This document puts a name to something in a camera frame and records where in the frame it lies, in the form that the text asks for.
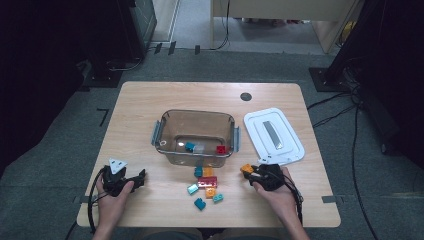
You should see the black curtain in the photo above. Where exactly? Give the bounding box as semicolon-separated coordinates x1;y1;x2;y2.
0;0;136;174
333;0;424;168

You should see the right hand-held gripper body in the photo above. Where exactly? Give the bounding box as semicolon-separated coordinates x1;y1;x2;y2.
253;162;287;192

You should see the long red building block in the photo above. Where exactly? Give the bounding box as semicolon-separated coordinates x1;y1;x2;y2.
197;175;218;189

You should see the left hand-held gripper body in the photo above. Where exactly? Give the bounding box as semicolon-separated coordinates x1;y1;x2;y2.
101;157;135;198

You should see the hanging black cable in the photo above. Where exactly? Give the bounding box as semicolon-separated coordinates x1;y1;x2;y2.
213;0;232;52

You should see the black stand base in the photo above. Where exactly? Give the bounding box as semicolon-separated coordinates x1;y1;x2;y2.
83;59;124;89

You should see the transparent brown storage box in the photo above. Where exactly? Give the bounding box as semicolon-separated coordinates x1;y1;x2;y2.
150;109;242;169

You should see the white box lid grey handle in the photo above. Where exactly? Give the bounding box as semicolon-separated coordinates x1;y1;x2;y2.
243;107;306;167

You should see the left hand-held gripper black cable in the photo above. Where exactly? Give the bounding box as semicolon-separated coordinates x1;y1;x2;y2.
87;166;108;234

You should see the long black floor cable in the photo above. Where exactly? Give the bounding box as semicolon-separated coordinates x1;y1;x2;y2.
351;106;379;240

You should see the right hand-held gripper black cable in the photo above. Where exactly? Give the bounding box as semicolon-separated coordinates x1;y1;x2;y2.
282;173;305;226

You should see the hand-held gripper black cable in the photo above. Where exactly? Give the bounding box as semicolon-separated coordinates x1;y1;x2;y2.
282;173;305;226
87;166;108;234

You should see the light wooden desk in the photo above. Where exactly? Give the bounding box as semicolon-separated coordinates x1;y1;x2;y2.
209;0;363;54

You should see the grey floor cable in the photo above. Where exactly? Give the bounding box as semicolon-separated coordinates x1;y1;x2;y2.
108;57;144;72

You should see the dark cabinet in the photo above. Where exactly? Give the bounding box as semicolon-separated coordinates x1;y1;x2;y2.
128;0;158;59

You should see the black stand base plate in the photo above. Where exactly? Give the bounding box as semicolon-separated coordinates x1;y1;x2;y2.
308;67;351;93

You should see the person's right hand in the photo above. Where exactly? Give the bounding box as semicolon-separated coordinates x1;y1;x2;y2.
251;166;303;222

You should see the person's left hand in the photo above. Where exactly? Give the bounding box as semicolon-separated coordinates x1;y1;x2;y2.
95;181;135;228

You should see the yellow object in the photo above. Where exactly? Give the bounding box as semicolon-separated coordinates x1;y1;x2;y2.
341;21;356;44

